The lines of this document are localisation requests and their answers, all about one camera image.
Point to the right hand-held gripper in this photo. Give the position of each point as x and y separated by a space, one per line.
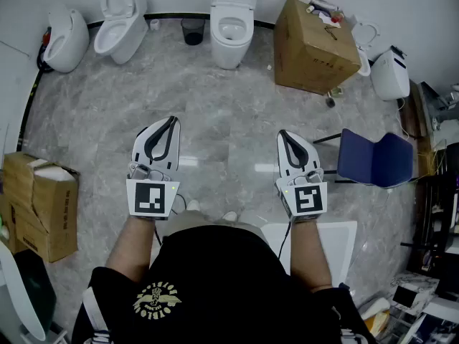
308 199

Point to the black mesh waste bin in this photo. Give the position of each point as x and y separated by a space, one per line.
193 31

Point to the person's right forearm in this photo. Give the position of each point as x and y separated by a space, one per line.
310 256

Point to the person's left white shoe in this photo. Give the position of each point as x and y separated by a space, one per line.
193 205

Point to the white tissue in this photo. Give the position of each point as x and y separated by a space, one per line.
326 20

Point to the brown wooden cabinet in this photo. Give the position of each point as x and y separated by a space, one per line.
410 117

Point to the white toilet with tank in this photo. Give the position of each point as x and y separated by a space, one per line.
123 38

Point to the white rounded toilet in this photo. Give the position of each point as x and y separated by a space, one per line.
229 57

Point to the red bottle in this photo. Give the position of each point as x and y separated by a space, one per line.
335 19

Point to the white toilet with black panel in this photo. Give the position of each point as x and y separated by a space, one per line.
389 77

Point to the dark blue cloth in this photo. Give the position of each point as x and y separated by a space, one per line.
322 13

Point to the cream paper roll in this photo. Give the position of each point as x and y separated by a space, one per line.
310 9

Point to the white flat panel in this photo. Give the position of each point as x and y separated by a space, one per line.
339 242

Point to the person's black printed shirt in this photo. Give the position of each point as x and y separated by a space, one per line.
222 285

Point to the black eyeglasses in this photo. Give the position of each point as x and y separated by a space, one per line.
331 31

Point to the white egg-shaped toilet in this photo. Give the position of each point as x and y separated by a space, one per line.
70 45

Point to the white curved ceramic fixture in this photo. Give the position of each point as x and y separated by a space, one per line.
18 292

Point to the blue folding chair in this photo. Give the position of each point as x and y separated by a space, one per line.
373 160

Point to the dark green bin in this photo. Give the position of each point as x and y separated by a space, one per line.
37 289

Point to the black metal rack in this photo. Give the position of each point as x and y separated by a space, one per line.
434 206

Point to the marble-topped box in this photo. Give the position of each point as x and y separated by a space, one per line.
416 281

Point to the open torn cardboard box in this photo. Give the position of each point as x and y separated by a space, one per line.
54 220

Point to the large closed cardboard box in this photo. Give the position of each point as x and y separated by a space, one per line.
308 59

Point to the black round floor object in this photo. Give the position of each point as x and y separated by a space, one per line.
330 102

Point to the person's left forearm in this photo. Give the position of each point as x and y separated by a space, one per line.
132 249

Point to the small white slotted cup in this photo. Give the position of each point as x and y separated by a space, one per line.
154 24

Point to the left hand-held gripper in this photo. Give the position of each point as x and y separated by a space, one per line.
150 199

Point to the white wrapped tube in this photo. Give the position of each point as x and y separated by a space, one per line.
324 5

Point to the white foam insert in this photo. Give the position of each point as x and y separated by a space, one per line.
54 172

